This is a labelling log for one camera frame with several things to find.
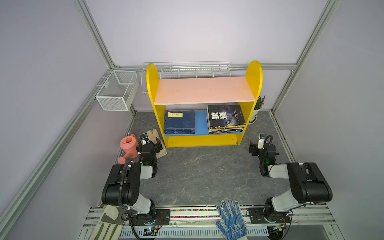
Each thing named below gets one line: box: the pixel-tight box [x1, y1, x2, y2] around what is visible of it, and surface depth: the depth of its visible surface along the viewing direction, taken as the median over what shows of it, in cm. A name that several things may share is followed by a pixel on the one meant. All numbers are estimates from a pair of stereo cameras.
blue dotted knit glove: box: [215, 199, 248, 240], surface depth 74 cm
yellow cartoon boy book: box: [209, 125, 245, 134], surface depth 89 cm
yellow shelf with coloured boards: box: [146, 61, 263, 148], surface depth 88 cm
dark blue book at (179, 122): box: [164, 110, 196, 135], surface depth 91 cm
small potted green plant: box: [248, 94, 268, 125], surface depth 104 cm
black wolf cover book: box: [207, 104, 246, 128], surface depth 88 cm
